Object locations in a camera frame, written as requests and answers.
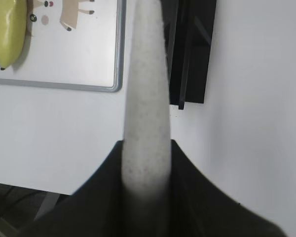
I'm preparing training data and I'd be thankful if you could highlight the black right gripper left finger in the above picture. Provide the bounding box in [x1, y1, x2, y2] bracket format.
[18, 141, 124, 237]

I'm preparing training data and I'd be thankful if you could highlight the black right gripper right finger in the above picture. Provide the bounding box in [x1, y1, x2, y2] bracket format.
[169, 140, 286, 237]

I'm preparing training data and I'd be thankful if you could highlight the white-handled kitchen knife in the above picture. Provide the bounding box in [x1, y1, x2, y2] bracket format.
[122, 0, 171, 198]

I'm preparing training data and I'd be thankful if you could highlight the yellow plastic banana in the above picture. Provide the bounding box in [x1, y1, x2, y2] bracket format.
[0, 0, 27, 71]

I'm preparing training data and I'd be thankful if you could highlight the white grey-rimmed cutting board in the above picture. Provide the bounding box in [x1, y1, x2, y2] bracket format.
[0, 0, 126, 92]

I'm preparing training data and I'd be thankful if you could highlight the black knife stand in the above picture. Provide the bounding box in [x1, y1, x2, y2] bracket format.
[161, 0, 217, 110]

